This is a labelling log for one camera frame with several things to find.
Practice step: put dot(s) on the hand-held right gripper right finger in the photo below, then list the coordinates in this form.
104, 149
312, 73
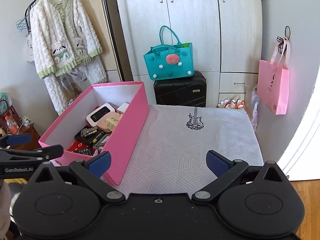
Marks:
216, 163

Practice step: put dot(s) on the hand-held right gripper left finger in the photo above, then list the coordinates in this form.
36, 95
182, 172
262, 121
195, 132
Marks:
100, 163

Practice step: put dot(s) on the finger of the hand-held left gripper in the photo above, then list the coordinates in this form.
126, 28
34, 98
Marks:
18, 139
37, 152

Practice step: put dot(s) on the grey device with label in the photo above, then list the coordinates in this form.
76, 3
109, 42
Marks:
102, 143

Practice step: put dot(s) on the yellow black battery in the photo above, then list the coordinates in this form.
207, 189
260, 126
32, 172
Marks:
98, 138

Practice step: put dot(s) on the black key bunch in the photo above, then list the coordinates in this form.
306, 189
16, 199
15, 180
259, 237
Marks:
88, 131

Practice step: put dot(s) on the pink round case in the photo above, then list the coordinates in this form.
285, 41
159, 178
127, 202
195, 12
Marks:
102, 123

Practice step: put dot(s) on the pink cardboard box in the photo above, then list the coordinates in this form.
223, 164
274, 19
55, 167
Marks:
130, 135

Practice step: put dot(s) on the cream hair claw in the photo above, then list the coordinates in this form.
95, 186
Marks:
112, 123

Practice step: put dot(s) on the white pocket router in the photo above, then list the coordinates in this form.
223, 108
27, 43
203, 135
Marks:
100, 113

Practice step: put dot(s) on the white charger adapter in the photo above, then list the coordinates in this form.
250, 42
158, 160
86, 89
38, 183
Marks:
122, 108

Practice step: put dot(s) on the person's left forearm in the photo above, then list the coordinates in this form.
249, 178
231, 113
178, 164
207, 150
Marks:
4, 205

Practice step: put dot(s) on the red drink bottle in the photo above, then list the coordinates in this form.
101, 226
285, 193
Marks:
12, 127

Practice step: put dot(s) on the wooden cabinet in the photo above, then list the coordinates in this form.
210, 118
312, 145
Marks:
31, 133

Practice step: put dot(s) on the small green white package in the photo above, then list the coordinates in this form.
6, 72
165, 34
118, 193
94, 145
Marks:
26, 122

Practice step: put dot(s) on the dark red basket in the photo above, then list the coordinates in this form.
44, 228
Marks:
5, 120

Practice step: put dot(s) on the pale green tissue pack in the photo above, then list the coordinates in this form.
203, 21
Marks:
5, 100

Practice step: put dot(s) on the white patterned table cover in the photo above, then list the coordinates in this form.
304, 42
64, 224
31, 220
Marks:
175, 150

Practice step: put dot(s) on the white fluffy pajama pants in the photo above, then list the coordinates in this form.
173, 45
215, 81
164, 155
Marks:
55, 92

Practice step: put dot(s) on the orange basket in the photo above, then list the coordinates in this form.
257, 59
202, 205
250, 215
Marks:
231, 105

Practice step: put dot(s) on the crumpled clear plastic bag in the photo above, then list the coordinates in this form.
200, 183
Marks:
253, 110

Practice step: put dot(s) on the black suitcase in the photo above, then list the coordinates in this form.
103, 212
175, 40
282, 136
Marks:
180, 92

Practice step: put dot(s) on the white hanging plastic bag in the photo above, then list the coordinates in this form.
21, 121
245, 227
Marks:
75, 76

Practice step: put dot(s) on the white canvas tote bag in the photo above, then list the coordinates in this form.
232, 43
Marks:
30, 52

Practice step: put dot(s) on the pink shopping bag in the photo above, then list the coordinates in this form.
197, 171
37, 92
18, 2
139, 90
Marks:
272, 87

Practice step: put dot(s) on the teal felt tote bag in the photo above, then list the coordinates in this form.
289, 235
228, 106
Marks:
170, 71

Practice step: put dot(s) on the white fluffy pajama jacket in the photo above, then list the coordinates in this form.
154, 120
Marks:
57, 30

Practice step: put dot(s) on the black folded tripod stand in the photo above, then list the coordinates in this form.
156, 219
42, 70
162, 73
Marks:
113, 30

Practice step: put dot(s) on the white wardrobe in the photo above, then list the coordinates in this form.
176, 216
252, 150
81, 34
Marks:
195, 17

